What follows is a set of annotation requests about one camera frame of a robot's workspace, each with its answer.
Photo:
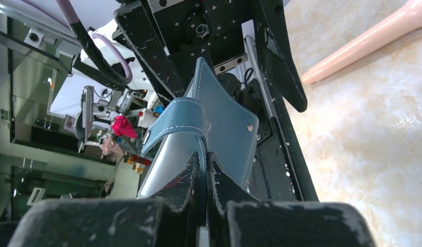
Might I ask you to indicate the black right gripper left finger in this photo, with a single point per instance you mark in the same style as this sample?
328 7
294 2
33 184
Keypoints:
177 202

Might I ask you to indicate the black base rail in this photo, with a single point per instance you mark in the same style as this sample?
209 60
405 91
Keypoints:
279 170

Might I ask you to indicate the blue leather card holder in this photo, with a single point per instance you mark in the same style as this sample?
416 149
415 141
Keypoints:
205 119

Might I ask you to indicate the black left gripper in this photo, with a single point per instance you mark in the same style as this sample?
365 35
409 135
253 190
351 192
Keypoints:
168 36

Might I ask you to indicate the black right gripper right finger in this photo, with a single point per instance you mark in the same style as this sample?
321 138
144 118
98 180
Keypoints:
222 189

